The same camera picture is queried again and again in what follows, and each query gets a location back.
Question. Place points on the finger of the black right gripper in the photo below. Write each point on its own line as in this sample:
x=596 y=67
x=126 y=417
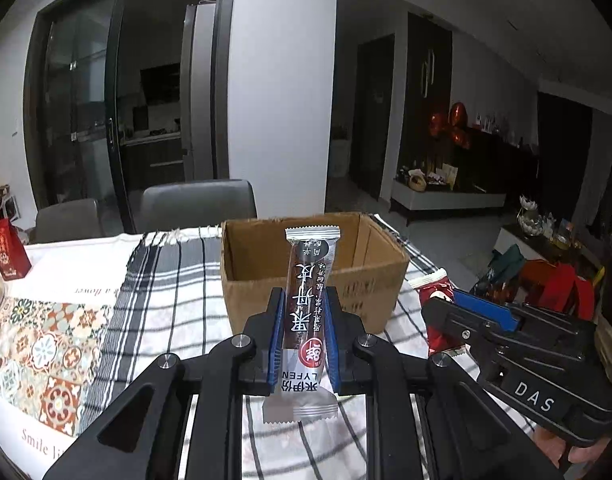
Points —
x=546 y=350

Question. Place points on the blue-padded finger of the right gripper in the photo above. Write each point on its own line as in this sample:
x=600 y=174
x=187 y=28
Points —
x=475 y=316

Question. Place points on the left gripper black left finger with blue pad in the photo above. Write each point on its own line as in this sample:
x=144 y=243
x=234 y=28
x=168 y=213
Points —
x=180 y=418

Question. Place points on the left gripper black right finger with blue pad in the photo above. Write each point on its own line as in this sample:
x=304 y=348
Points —
x=426 y=418

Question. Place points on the red snack bag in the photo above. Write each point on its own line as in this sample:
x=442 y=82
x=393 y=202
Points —
x=433 y=296

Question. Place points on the brown silver snack bar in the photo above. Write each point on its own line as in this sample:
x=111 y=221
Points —
x=300 y=338

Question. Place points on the person's hand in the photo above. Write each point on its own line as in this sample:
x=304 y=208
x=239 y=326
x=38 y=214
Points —
x=597 y=456

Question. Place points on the red bags pile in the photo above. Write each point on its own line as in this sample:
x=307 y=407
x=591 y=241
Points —
x=510 y=277

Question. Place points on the patterned white table runner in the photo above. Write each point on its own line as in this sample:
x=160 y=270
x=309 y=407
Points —
x=52 y=325

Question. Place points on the black white checkered cloth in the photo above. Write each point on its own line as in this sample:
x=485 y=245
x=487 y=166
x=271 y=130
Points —
x=171 y=300

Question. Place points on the brown cardboard box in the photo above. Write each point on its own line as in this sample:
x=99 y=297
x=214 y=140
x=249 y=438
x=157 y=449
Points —
x=367 y=272

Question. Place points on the white low TV cabinet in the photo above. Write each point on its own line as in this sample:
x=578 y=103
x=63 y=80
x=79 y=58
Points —
x=440 y=200

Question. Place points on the red balloons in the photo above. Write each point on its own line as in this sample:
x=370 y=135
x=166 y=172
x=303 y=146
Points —
x=454 y=123

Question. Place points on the grey dining chair far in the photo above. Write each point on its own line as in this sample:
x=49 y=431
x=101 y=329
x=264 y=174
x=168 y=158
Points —
x=74 y=220

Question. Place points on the grey dining chair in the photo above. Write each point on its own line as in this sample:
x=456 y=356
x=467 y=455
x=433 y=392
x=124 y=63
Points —
x=185 y=205
x=74 y=220

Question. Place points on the red gift bag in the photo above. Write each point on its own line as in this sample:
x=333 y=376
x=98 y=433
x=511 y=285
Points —
x=14 y=263

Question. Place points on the grey dining chair near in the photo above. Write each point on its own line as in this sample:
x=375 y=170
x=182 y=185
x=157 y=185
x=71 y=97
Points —
x=185 y=205

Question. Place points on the grey refrigerator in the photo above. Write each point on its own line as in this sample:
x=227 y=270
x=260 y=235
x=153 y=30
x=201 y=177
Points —
x=196 y=107

